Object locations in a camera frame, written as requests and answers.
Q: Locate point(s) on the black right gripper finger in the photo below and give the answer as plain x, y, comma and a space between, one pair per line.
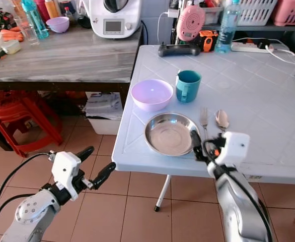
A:
197, 143

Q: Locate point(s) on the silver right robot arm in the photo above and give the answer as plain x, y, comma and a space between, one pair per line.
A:
235, 206

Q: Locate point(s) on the steel fork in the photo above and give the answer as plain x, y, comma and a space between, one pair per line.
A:
204, 120

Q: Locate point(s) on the round steel plate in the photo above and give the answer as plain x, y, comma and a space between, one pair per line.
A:
170, 133

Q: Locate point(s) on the steel spoon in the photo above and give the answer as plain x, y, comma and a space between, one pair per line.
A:
221, 119

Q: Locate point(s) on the white storage bin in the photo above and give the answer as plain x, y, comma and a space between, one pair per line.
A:
104, 121

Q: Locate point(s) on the teal plastic cup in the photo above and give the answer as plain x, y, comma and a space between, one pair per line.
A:
188, 86

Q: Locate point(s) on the white plastic folding table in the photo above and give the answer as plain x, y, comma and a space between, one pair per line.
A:
258, 111

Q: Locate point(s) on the large purple plastic bowl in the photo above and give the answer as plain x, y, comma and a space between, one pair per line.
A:
151, 96

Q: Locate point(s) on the red plastic stool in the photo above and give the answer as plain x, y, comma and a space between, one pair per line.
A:
16, 113

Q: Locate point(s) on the grey wood counter table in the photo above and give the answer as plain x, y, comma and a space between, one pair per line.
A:
67, 63

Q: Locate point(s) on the black handheld controller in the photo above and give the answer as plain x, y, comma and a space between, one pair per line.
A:
178, 50

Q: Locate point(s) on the orange and black device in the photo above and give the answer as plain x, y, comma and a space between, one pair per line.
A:
208, 41

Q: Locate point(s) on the white power strip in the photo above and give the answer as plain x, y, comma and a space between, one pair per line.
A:
248, 47

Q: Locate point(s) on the clear blue water bottle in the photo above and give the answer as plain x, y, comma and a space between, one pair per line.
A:
226, 30

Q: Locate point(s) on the pink round fan device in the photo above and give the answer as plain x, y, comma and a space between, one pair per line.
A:
191, 22

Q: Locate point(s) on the small purple plastic bowl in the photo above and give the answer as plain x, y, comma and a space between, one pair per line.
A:
58, 25

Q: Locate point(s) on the white plug charger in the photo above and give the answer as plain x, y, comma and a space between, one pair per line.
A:
172, 13

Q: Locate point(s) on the clear drinking glass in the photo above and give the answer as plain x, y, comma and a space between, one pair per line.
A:
26, 33

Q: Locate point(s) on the white kitchen blender appliance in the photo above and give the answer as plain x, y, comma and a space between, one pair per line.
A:
113, 20

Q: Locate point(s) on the orange carrots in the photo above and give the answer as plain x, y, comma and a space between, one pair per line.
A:
11, 35

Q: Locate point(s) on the black shelf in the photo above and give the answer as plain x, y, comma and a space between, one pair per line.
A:
288, 33

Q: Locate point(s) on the teal blue drink bottle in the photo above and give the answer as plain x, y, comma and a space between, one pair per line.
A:
35, 20

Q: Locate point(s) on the white plastic basket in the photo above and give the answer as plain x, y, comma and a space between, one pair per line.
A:
258, 11

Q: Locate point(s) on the orange sauce bottle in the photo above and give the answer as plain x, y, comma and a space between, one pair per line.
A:
52, 8

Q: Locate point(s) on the small decorative plant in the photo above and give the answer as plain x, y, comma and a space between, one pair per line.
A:
2, 20

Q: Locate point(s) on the pink plastic basket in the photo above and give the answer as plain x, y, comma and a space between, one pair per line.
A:
291, 12

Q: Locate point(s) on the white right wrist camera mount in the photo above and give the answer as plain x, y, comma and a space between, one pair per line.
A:
235, 148

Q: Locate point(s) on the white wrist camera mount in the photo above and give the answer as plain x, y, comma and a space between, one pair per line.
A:
235, 148
65, 169

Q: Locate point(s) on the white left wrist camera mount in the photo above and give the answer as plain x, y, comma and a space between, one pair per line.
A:
65, 169

